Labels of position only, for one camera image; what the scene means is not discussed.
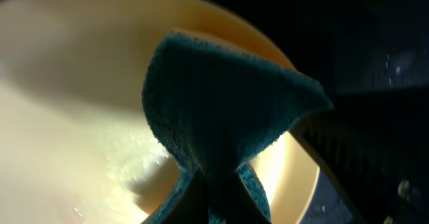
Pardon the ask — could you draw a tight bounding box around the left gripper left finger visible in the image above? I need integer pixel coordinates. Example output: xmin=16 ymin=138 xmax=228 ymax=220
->
xmin=159 ymin=171 xmax=209 ymax=224

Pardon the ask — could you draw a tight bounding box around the green yellow sponge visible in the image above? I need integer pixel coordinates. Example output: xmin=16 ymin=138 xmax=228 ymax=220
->
xmin=142 ymin=31 xmax=332 ymax=223

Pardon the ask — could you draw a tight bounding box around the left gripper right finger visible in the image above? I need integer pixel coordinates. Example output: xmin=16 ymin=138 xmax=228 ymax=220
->
xmin=209 ymin=172 xmax=271 ymax=224

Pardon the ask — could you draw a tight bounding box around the round black tray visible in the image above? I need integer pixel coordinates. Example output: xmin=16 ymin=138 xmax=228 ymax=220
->
xmin=160 ymin=0 xmax=429 ymax=224

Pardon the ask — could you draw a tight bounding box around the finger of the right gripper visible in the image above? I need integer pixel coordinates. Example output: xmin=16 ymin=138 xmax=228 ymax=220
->
xmin=293 ymin=93 xmax=428 ymax=223

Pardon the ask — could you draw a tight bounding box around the yellow plate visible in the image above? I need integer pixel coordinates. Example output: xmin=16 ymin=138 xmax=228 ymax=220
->
xmin=0 ymin=0 xmax=321 ymax=224

